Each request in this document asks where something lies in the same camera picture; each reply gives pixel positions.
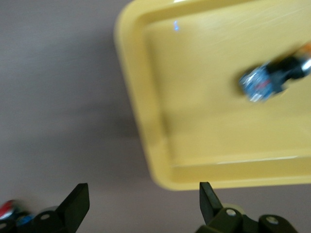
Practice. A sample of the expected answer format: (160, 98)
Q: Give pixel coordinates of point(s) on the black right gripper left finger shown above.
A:
(70, 211)

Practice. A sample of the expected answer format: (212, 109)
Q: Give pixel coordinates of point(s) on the red push button switch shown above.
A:
(6, 208)

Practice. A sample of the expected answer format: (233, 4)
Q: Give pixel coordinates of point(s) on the yellow push button switch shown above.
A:
(257, 82)

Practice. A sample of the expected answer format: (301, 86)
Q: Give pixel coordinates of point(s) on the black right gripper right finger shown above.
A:
(218, 218)

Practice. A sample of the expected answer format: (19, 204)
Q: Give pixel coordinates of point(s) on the yellow plastic tray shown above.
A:
(194, 121)

